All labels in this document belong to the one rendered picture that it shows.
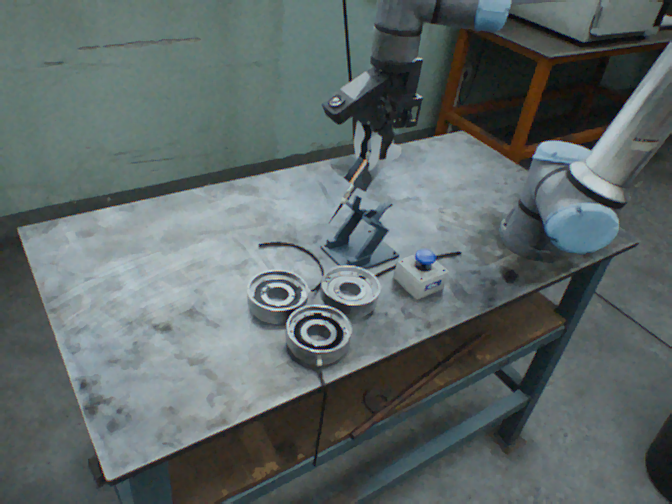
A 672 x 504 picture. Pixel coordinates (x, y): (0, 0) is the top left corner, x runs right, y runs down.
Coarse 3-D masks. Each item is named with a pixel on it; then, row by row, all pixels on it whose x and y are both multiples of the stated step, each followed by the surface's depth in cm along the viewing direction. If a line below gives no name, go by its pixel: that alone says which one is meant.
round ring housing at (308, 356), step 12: (300, 312) 93; (312, 312) 94; (324, 312) 95; (336, 312) 94; (288, 324) 90; (312, 324) 92; (324, 324) 92; (348, 324) 92; (288, 336) 89; (312, 336) 94; (324, 336) 94; (348, 336) 90; (300, 348) 87; (336, 348) 87; (348, 348) 90; (300, 360) 89; (312, 360) 87; (324, 360) 87; (336, 360) 90
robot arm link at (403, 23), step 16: (384, 0) 83; (400, 0) 81; (416, 0) 81; (432, 0) 81; (384, 16) 84; (400, 16) 83; (416, 16) 83; (384, 32) 85; (400, 32) 84; (416, 32) 85
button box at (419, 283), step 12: (396, 264) 106; (408, 264) 105; (420, 264) 105; (432, 264) 106; (396, 276) 107; (408, 276) 104; (420, 276) 103; (432, 276) 103; (444, 276) 105; (408, 288) 105; (420, 288) 103; (432, 288) 105
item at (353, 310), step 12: (324, 276) 100; (336, 276) 103; (360, 276) 104; (372, 276) 102; (324, 288) 98; (336, 288) 100; (348, 288) 103; (360, 288) 101; (372, 288) 101; (324, 300) 98; (336, 300) 96; (348, 300) 98; (372, 300) 97; (348, 312) 96; (360, 312) 97
